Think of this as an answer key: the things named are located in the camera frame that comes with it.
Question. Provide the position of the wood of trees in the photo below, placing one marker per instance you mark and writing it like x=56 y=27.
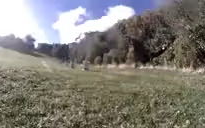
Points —
x=150 y=40

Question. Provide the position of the grass field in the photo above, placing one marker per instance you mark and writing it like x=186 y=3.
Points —
x=90 y=100

